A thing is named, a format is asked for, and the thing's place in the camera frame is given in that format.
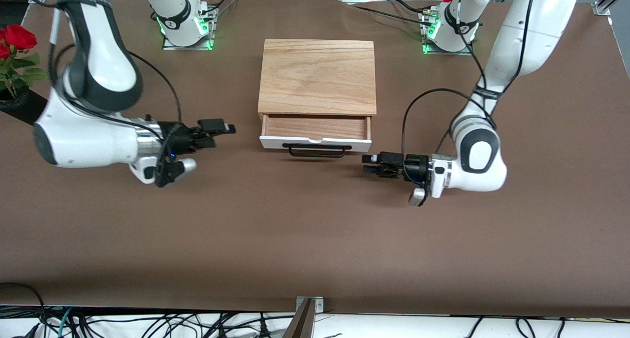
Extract white drawer with black handle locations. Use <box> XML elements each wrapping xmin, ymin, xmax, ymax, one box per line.
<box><xmin>259</xmin><ymin>114</ymin><xmax>373</xmax><ymax>158</ymax></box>

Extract wooden drawer cabinet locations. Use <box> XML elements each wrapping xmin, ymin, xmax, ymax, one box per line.
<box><xmin>257</xmin><ymin>39</ymin><xmax>378</xmax><ymax>127</ymax></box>

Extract red roses with green leaves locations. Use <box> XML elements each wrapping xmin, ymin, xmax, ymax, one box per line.
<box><xmin>0</xmin><ymin>24</ymin><xmax>50</xmax><ymax>100</ymax></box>

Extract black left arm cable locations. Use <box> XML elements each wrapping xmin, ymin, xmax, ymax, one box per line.
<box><xmin>401</xmin><ymin>0</ymin><xmax>538</xmax><ymax>184</ymax></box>

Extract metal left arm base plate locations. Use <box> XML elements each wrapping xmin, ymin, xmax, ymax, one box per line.
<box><xmin>422</xmin><ymin>11</ymin><xmax>475</xmax><ymax>57</ymax></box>

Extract black cable across table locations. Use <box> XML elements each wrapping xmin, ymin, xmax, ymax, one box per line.
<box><xmin>345</xmin><ymin>0</ymin><xmax>435</xmax><ymax>27</ymax></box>

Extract small metal bracket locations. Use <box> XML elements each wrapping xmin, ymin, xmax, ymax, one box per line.
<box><xmin>295</xmin><ymin>296</ymin><xmax>324</xmax><ymax>313</ymax></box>

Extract grey camera mount pole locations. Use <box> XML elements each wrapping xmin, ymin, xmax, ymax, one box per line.
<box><xmin>282</xmin><ymin>299</ymin><xmax>315</xmax><ymax>338</ymax></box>

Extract black looped floor cable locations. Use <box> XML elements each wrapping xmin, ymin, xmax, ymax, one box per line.
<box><xmin>0</xmin><ymin>282</ymin><xmax>48</xmax><ymax>338</ymax></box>

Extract teal floor cable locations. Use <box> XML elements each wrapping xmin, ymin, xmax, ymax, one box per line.
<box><xmin>57</xmin><ymin>307</ymin><xmax>73</xmax><ymax>338</ymax></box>

